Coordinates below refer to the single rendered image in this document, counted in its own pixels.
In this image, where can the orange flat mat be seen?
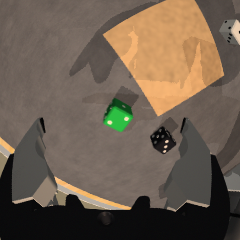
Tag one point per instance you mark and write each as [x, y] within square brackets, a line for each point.
[169, 50]

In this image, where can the black die with white pips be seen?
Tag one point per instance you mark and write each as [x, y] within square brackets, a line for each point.
[162, 140]

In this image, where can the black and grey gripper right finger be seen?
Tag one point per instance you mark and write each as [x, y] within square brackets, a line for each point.
[196, 187]

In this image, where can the green die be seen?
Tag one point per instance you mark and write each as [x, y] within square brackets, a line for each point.
[118, 115]

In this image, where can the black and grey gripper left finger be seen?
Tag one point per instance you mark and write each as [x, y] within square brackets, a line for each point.
[26, 183]

